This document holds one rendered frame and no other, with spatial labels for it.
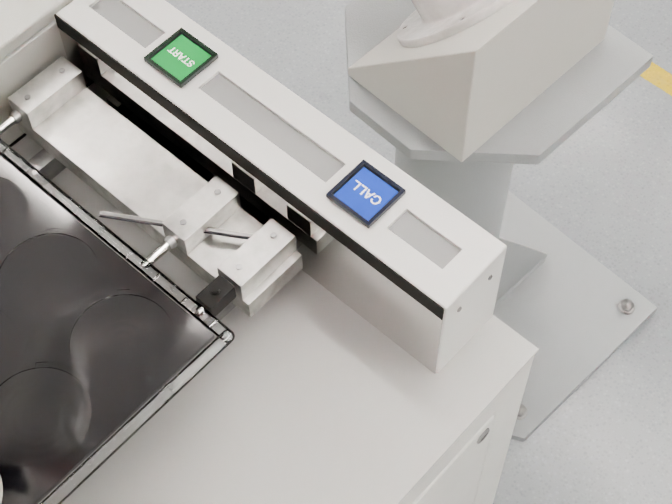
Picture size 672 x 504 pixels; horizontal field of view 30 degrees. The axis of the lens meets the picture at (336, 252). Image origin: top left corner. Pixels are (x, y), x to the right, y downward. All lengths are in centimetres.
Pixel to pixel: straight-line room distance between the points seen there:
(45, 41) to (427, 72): 42
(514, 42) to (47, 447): 63
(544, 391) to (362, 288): 97
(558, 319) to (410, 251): 109
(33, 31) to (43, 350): 37
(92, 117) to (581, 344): 112
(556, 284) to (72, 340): 123
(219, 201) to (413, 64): 26
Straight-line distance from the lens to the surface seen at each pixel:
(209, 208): 130
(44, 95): 142
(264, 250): 127
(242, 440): 127
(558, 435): 219
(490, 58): 132
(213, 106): 131
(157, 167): 137
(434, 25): 142
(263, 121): 130
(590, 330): 227
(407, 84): 142
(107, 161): 138
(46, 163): 143
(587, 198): 243
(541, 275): 231
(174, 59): 135
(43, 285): 129
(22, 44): 142
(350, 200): 123
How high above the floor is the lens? 199
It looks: 59 degrees down
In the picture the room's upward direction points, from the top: 1 degrees counter-clockwise
